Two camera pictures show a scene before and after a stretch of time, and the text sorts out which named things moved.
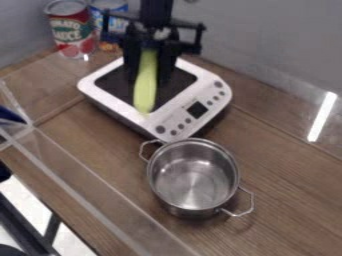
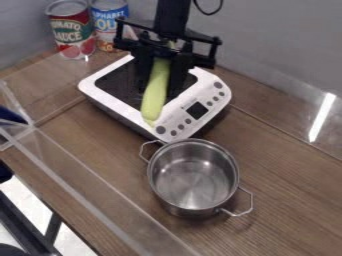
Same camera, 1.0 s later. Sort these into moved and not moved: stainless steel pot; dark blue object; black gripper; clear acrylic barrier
Moved: black gripper
Not moved: dark blue object; clear acrylic barrier; stainless steel pot
